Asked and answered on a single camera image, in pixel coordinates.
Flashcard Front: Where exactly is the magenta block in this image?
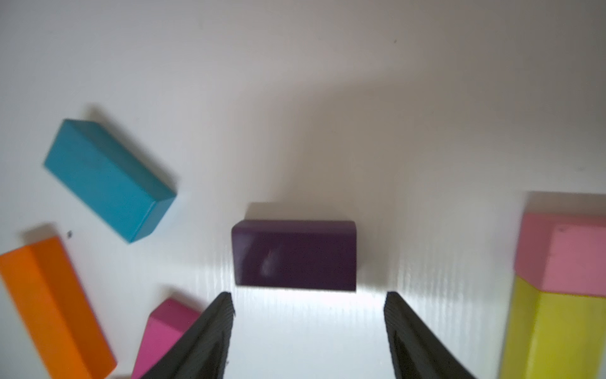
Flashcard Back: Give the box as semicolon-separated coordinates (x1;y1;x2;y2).
131;298;201;379

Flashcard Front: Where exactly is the teal block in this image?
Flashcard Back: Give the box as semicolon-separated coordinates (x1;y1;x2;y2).
44;119;177;243

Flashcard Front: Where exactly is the long yellow-green block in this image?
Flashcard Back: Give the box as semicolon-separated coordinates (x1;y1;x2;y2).
500;276;605;378

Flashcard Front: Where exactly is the pink block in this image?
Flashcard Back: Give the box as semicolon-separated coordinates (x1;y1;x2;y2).
514;213;605;298

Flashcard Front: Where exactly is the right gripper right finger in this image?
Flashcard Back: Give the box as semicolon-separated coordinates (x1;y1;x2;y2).
383;292;473;378

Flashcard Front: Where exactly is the orange long block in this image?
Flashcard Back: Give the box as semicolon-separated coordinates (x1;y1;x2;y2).
1;237;117;378

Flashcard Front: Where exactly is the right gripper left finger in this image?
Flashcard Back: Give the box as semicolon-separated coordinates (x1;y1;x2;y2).
143;292;235;379

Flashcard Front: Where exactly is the purple block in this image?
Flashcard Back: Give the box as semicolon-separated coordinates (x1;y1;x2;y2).
231;220;357;292

